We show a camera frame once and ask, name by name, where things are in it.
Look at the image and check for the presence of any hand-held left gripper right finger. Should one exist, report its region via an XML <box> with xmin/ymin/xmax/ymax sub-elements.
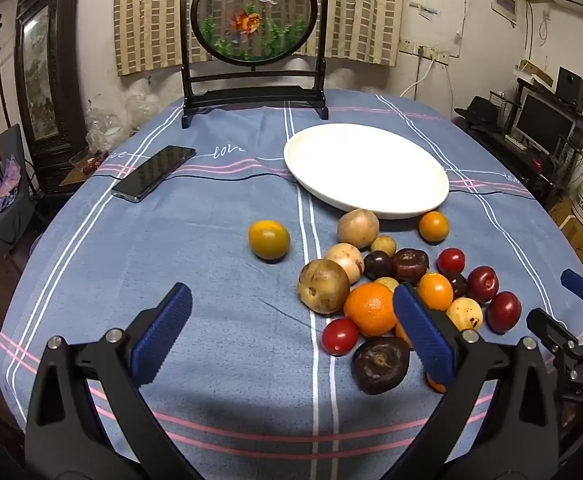
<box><xmin>392</xmin><ymin>281</ymin><xmax>559</xmax><ymax>480</ymax></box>

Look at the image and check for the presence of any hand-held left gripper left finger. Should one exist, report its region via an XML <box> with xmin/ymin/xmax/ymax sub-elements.
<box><xmin>24</xmin><ymin>282</ymin><xmax>207</xmax><ymax>480</ymax></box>

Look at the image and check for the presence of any yellow spotted loquat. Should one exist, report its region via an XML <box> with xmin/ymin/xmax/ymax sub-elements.
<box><xmin>445</xmin><ymin>297</ymin><xmax>484</xmax><ymax>332</ymax></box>

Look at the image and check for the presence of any smooth orange tomato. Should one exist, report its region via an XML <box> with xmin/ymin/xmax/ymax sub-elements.
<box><xmin>418</xmin><ymin>211</ymin><xmax>450</xmax><ymax>242</ymax></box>
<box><xmin>417</xmin><ymin>272</ymin><xmax>454</xmax><ymax>312</ymax></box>

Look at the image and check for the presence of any red plum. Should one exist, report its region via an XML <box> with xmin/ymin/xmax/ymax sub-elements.
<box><xmin>466</xmin><ymin>266</ymin><xmax>500</xmax><ymax>304</ymax></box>
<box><xmin>486</xmin><ymin>291</ymin><xmax>523</xmax><ymax>334</ymax></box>

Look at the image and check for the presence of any orange mandarin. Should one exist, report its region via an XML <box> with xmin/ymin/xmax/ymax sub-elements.
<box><xmin>343</xmin><ymin>282</ymin><xmax>400</xmax><ymax>338</ymax></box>

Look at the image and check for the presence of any dark purple plum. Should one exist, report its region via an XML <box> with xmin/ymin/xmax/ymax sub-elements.
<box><xmin>363</xmin><ymin>250</ymin><xmax>393</xmax><ymax>281</ymax></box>
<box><xmin>444</xmin><ymin>270</ymin><xmax>469</xmax><ymax>300</ymax></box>

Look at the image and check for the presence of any red cherry tomato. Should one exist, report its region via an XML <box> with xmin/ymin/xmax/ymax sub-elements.
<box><xmin>437</xmin><ymin>247</ymin><xmax>467</xmax><ymax>275</ymax></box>
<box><xmin>321</xmin><ymin>318</ymin><xmax>360</xmax><ymax>356</ymax></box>

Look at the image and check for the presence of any pale beige peach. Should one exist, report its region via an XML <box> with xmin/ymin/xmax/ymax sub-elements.
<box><xmin>325</xmin><ymin>242</ymin><xmax>365</xmax><ymax>285</ymax></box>

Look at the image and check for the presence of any spotted golden kiwi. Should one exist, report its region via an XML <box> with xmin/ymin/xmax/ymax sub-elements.
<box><xmin>297</xmin><ymin>258</ymin><xmax>351</xmax><ymax>315</ymax></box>

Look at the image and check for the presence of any brown kiwi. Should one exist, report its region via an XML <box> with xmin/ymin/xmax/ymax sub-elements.
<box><xmin>336</xmin><ymin>208</ymin><xmax>380</xmax><ymax>250</ymax></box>

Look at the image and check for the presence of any yellow-green tomato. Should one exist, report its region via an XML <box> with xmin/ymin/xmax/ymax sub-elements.
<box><xmin>248</xmin><ymin>219</ymin><xmax>291</xmax><ymax>261</ymax></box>

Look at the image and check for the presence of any white oval plate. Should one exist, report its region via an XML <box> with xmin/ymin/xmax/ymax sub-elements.
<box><xmin>284</xmin><ymin>123</ymin><xmax>451</xmax><ymax>220</ymax></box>

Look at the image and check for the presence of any cardboard box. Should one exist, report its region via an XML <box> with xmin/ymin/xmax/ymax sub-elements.
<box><xmin>549</xmin><ymin>200</ymin><xmax>583</xmax><ymax>281</ymax></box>

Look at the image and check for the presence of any blue striped tablecloth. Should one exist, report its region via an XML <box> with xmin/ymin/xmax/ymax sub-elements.
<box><xmin>0</xmin><ymin>89</ymin><xmax>583</xmax><ymax>480</ymax></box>

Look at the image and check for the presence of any black computer desk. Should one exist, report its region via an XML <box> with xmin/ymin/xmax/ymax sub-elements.
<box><xmin>454</xmin><ymin>110</ymin><xmax>583</xmax><ymax>211</ymax></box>

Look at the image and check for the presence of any black remote control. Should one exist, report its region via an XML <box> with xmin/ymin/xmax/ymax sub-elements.
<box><xmin>112</xmin><ymin>145</ymin><xmax>197</xmax><ymax>204</ymax></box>

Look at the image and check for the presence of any black computer monitor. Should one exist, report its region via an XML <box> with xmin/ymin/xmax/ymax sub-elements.
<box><xmin>514</xmin><ymin>91</ymin><xmax>578</xmax><ymax>157</ymax></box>

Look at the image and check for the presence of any grey chair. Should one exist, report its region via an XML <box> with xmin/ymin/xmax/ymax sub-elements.
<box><xmin>0</xmin><ymin>124</ymin><xmax>40</xmax><ymax>256</ymax></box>

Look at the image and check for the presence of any black hat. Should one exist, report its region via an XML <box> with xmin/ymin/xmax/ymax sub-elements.
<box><xmin>454</xmin><ymin>96</ymin><xmax>515</xmax><ymax>133</ymax></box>

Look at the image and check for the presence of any black speaker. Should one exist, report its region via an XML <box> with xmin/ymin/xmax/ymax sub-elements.
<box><xmin>555</xmin><ymin>66</ymin><xmax>583</xmax><ymax>106</ymax></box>

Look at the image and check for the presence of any clear plastic bag pile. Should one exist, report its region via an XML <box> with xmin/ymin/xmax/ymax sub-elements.
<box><xmin>84</xmin><ymin>80</ymin><xmax>162</xmax><ymax>151</ymax></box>

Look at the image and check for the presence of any pink cloth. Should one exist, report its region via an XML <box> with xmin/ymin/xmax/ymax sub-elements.
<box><xmin>0</xmin><ymin>157</ymin><xmax>22</xmax><ymax>213</ymax></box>

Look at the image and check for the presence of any dark framed painting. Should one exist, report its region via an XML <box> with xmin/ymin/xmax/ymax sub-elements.
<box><xmin>14</xmin><ymin>0</ymin><xmax>88</xmax><ymax>196</ymax></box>

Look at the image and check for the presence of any beige checked curtain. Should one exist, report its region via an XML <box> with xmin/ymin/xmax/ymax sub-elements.
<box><xmin>113</xmin><ymin>0</ymin><xmax>406</xmax><ymax>77</ymax></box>

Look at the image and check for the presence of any round goldfish table screen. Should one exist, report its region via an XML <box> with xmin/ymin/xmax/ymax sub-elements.
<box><xmin>180</xmin><ymin>0</ymin><xmax>331</xmax><ymax>130</ymax></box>

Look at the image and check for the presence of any white power cable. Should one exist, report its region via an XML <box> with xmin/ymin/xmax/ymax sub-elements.
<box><xmin>400</xmin><ymin>54</ymin><xmax>435</xmax><ymax>100</ymax></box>

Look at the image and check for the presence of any white wall box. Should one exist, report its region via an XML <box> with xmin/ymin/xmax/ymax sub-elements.
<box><xmin>491</xmin><ymin>0</ymin><xmax>518</xmax><ymax>26</ymax></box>

